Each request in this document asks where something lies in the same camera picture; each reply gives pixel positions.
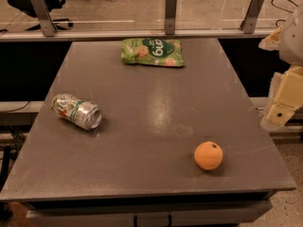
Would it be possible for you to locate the right metal bracket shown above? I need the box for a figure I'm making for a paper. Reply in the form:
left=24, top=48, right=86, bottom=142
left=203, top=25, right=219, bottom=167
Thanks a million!
left=241, top=0, right=265, bottom=34

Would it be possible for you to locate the left metal bracket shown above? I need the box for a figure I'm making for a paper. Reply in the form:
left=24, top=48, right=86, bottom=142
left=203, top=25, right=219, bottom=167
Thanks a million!
left=30, top=0, right=57, bottom=37

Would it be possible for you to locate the green rice chip bag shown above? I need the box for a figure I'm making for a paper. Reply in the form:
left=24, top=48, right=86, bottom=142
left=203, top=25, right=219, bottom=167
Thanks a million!
left=121, top=38, right=184, bottom=67

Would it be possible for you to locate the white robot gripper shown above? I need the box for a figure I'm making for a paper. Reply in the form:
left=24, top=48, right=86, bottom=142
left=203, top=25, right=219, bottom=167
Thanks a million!
left=258, top=4, right=303, bottom=131

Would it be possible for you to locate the metal barrier rail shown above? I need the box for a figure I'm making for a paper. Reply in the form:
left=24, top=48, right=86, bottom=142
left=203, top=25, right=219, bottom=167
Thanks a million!
left=0, top=28, right=275, bottom=42

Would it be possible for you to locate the black office chair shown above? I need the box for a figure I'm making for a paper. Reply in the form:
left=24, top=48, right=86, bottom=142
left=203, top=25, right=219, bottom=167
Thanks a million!
left=8, top=0, right=73, bottom=31

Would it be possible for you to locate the silver green soda can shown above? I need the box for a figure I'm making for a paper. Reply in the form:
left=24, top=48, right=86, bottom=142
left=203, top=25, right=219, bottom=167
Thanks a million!
left=51, top=94, right=102, bottom=131

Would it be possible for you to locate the metal bracket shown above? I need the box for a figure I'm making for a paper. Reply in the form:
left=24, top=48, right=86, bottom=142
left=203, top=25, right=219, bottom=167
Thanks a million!
left=165, top=0, right=177, bottom=35
left=30, top=0, right=57, bottom=37
left=241, top=0, right=265, bottom=34

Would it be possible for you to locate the middle metal bracket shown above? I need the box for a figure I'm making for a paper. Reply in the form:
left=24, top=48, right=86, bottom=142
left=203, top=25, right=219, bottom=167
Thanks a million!
left=165, top=0, right=177, bottom=35

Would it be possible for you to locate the orange fruit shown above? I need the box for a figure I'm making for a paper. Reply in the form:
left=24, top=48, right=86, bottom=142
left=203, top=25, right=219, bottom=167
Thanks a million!
left=194, top=141, right=223, bottom=170

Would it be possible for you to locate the black floor cable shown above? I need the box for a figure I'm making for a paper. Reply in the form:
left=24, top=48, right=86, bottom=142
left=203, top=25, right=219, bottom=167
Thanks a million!
left=268, top=0, right=299, bottom=27

